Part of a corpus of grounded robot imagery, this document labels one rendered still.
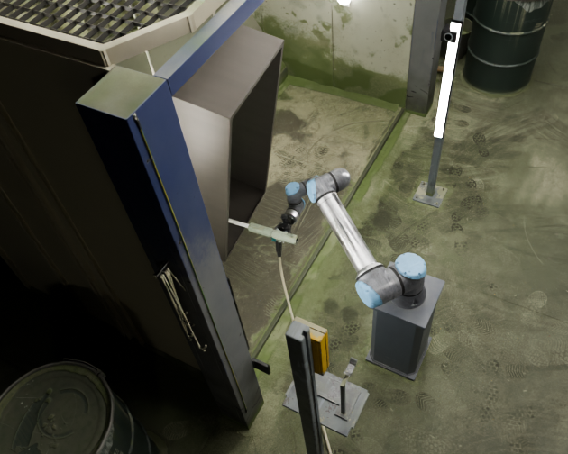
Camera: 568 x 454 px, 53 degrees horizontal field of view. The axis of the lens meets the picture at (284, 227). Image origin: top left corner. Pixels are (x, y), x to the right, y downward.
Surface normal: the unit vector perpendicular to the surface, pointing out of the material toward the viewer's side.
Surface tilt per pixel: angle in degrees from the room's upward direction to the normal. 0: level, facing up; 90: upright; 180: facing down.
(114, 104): 0
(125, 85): 0
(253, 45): 12
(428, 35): 90
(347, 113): 0
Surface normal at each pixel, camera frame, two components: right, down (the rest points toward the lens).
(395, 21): -0.48, 0.71
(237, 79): 0.10, -0.56
